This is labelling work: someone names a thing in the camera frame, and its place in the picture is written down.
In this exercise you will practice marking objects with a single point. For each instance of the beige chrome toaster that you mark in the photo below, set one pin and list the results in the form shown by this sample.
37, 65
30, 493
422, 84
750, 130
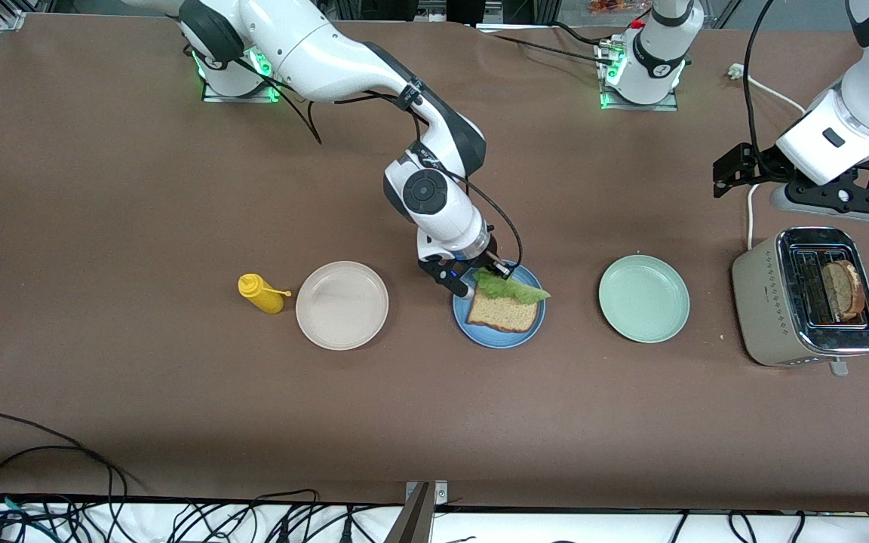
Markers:
763, 302

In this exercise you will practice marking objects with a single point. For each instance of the green lettuce leaf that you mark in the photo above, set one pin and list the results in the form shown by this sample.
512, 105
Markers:
514, 290

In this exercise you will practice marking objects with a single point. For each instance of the yellow mustard squeeze bottle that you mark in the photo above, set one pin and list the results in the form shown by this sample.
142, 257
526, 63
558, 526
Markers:
261, 296

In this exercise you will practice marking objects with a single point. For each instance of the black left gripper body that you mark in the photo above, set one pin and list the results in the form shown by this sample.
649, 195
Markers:
768, 164

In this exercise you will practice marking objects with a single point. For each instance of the aluminium profile bracket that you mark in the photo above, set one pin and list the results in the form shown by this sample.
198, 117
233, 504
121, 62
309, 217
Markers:
416, 520

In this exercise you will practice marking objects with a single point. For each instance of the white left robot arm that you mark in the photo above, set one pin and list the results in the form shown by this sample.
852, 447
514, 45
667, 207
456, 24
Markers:
857, 121

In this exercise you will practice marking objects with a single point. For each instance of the blue round plate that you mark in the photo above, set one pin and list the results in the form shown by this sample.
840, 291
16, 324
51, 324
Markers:
480, 340

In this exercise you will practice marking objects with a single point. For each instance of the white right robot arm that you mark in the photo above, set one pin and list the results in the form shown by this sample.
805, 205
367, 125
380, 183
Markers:
314, 45

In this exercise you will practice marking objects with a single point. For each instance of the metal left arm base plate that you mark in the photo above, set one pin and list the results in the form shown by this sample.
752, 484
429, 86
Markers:
638, 107

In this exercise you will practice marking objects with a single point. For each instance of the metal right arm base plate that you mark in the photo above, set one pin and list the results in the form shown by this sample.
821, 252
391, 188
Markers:
238, 98

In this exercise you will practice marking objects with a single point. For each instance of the mint green round plate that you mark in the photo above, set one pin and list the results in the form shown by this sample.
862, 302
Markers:
644, 299

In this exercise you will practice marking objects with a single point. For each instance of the beige white round plate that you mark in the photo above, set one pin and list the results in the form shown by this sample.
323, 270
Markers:
342, 305

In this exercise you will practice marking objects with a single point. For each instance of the brown bread slice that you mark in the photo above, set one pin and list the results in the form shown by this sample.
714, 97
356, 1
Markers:
845, 290
502, 315

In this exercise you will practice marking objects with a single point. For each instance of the orange snack packet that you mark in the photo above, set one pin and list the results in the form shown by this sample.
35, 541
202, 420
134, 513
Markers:
615, 6

